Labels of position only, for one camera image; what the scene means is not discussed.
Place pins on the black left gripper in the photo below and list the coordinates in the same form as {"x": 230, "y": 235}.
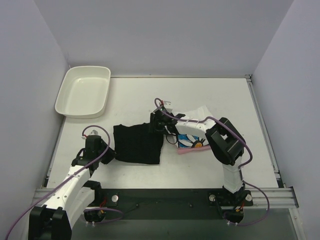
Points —
{"x": 106, "y": 157}

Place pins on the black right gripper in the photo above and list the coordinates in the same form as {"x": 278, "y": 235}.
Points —
{"x": 153, "y": 122}

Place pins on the black t shirt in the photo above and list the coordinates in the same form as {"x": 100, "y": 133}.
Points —
{"x": 135, "y": 144}

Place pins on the white daisy print t shirt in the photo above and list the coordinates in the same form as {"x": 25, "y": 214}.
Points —
{"x": 187, "y": 141}

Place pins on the white plastic bin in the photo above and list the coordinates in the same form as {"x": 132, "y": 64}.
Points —
{"x": 83, "y": 93}

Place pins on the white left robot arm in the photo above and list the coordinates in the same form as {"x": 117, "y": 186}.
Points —
{"x": 55, "y": 218}

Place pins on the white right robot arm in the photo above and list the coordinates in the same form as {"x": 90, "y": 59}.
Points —
{"x": 226, "y": 143}

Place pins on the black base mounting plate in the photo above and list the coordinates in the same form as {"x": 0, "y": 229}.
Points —
{"x": 168, "y": 204}

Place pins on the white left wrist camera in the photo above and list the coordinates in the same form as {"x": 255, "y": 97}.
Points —
{"x": 92, "y": 133}

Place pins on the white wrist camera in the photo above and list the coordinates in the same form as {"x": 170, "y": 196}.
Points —
{"x": 92, "y": 133}
{"x": 167, "y": 105}

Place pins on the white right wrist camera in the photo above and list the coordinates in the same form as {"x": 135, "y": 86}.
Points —
{"x": 167, "y": 105}

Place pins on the aluminium front rail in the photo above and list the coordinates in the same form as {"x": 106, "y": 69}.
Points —
{"x": 277, "y": 198}

